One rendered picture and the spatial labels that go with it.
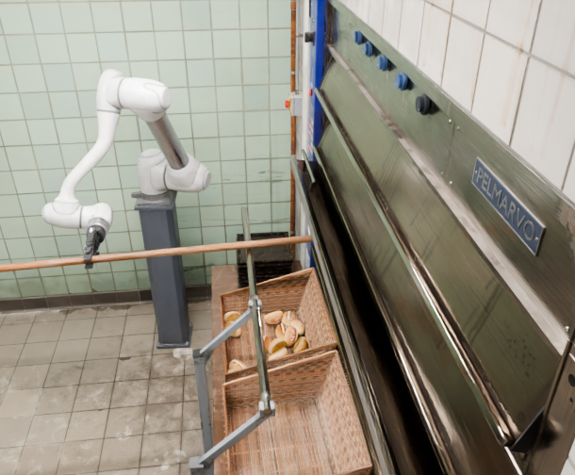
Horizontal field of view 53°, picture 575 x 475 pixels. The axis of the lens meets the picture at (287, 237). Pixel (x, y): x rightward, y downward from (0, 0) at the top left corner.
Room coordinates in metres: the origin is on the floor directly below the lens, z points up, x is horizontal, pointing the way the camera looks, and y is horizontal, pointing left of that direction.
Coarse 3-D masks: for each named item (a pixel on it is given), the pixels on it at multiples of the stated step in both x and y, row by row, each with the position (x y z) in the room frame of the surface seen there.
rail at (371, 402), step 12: (300, 180) 2.08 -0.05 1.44; (312, 216) 1.79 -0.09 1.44; (324, 252) 1.55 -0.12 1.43; (324, 264) 1.49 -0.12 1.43; (336, 288) 1.35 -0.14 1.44; (336, 300) 1.31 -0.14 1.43; (348, 324) 1.19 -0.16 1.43; (348, 336) 1.15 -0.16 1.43; (360, 360) 1.06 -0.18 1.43; (360, 372) 1.01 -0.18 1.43; (372, 396) 0.94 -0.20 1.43; (372, 408) 0.90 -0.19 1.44; (372, 420) 0.88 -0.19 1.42; (384, 432) 0.84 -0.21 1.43; (384, 444) 0.80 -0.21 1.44; (384, 456) 0.78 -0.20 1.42; (396, 468) 0.74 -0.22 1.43
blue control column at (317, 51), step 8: (312, 0) 2.55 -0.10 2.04; (320, 0) 2.43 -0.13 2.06; (312, 8) 2.54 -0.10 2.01; (320, 8) 2.43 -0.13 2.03; (312, 16) 2.54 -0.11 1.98; (320, 16) 2.43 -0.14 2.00; (312, 24) 2.53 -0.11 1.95; (320, 24) 2.43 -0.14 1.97; (320, 32) 2.43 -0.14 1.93; (320, 40) 2.43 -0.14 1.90; (312, 48) 2.52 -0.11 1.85; (320, 48) 2.43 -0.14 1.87; (312, 56) 2.51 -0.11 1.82; (320, 56) 2.43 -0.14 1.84; (312, 64) 2.51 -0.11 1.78; (320, 64) 2.43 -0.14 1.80; (312, 72) 2.50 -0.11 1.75; (320, 72) 2.43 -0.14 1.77; (312, 80) 2.50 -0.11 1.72; (320, 80) 2.43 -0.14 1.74; (312, 96) 2.49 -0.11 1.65; (312, 104) 2.48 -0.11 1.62; (312, 112) 2.48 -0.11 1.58; (320, 112) 2.43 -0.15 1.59; (312, 160) 2.45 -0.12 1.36; (312, 256) 2.43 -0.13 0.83; (312, 264) 2.43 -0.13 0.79
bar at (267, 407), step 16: (256, 288) 1.71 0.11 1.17; (256, 304) 1.61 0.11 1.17; (240, 320) 1.61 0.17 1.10; (256, 320) 1.52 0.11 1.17; (224, 336) 1.60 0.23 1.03; (256, 336) 1.44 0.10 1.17; (192, 352) 1.60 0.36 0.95; (208, 352) 1.59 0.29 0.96; (256, 352) 1.37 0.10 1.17; (208, 400) 1.61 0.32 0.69; (208, 416) 1.58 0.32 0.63; (256, 416) 1.15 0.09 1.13; (272, 416) 1.13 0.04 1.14; (208, 432) 1.58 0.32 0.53; (240, 432) 1.13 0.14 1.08; (208, 448) 1.58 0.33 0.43; (224, 448) 1.12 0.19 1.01; (192, 464) 1.11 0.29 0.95; (208, 464) 1.12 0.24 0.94
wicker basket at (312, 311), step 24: (240, 288) 2.25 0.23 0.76; (264, 288) 2.27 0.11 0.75; (288, 288) 2.28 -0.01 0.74; (312, 288) 2.21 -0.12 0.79; (240, 312) 2.25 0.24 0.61; (264, 312) 2.27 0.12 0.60; (312, 312) 2.12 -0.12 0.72; (240, 336) 2.10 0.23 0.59; (312, 336) 2.01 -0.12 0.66; (240, 360) 1.94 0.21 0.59; (288, 360) 1.74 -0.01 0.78
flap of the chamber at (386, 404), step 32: (320, 192) 2.04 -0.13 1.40; (320, 224) 1.77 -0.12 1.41; (320, 256) 1.55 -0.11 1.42; (352, 256) 1.58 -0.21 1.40; (352, 288) 1.39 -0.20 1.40; (352, 320) 1.24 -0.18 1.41; (384, 352) 1.12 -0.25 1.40; (384, 384) 1.00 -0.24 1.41; (384, 416) 0.90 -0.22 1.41; (416, 416) 0.91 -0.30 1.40; (416, 448) 0.82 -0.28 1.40
